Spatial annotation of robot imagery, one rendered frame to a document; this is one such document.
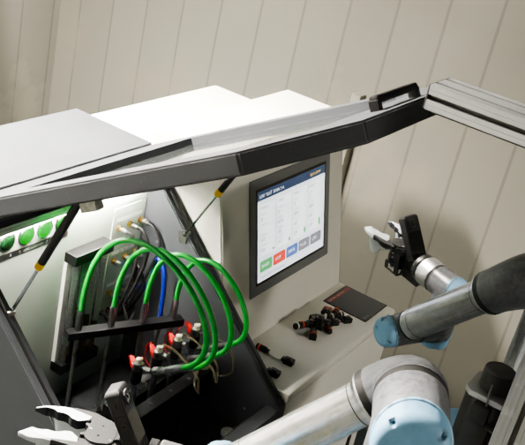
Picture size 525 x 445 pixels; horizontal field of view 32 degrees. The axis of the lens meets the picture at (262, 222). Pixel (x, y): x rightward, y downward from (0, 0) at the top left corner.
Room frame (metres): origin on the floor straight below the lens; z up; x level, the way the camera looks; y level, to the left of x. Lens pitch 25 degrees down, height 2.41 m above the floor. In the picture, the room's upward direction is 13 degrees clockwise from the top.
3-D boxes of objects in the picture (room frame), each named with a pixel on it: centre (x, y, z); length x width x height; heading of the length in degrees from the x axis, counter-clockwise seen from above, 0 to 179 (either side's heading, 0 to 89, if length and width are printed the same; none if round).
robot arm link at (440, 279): (1.98, -0.48, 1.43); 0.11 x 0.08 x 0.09; 36
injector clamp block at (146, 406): (1.97, 0.16, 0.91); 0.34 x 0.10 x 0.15; 153
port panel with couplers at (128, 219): (2.20, 0.34, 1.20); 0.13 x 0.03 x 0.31; 153
